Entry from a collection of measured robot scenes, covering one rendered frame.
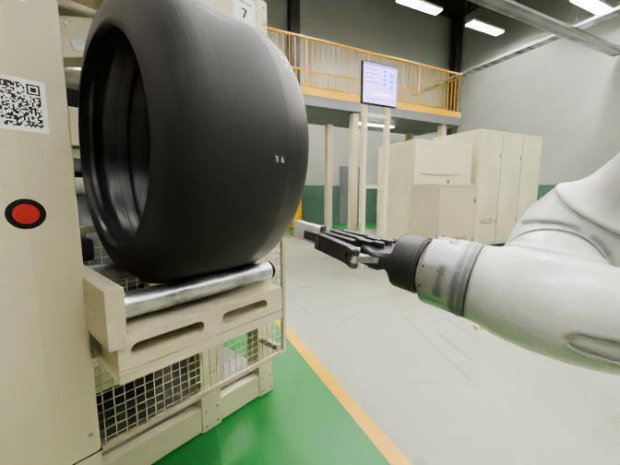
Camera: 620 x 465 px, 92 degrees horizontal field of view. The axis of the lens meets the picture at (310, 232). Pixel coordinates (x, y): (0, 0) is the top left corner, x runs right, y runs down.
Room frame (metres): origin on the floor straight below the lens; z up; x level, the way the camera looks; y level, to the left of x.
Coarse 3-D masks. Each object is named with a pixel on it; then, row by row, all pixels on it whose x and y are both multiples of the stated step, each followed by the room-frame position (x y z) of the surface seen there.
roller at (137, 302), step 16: (224, 272) 0.64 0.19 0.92; (240, 272) 0.66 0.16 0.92; (256, 272) 0.69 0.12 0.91; (272, 272) 0.72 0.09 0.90; (144, 288) 0.52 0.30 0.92; (160, 288) 0.53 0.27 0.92; (176, 288) 0.55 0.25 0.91; (192, 288) 0.57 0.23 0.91; (208, 288) 0.59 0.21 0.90; (224, 288) 0.62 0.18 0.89; (128, 304) 0.48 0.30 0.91; (144, 304) 0.50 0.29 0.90; (160, 304) 0.52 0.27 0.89
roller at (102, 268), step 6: (102, 264) 0.71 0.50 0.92; (108, 264) 0.71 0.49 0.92; (114, 264) 0.72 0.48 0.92; (96, 270) 0.68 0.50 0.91; (102, 270) 0.69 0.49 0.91; (108, 270) 0.70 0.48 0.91; (114, 270) 0.71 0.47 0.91; (120, 270) 0.72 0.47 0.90; (108, 276) 0.70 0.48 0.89; (114, 276) 0.71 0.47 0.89; (120, 276) 0.72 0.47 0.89; (126, 276) 0.73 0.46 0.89; (132, 276) 0.75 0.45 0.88
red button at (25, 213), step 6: (24, 204) 0.45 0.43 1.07; (18, 210) 0.44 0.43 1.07; (24, 210) 0.45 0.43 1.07; (30, 210) 0.45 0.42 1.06; (36, 210) 0.46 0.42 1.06; (18, 216) 0.44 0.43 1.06; (24, 216) 0.45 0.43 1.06; (30, 216) 0.45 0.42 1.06; (36, 216) 0.46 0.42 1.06; (24, 222) 0.45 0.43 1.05; (30, 222) 0.45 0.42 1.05
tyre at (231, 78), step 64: (128, 0) 0.53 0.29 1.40; (192, 0) 0.53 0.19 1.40; (128, 64) 0.80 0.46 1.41; (192, 64) 0.46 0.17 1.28; (256, 64) 0.55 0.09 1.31; (128, 128) 0.89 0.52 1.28; (192, 128) 0.45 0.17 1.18; (256, 128) 0.52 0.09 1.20; (128, 192) 0.87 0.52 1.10; (192, 192) 0.47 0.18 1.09; (256, 192) 0.53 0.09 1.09; (128, 256) 0.58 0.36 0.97; (192, 256) 0.52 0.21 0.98; (256, 256) 0.66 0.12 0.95
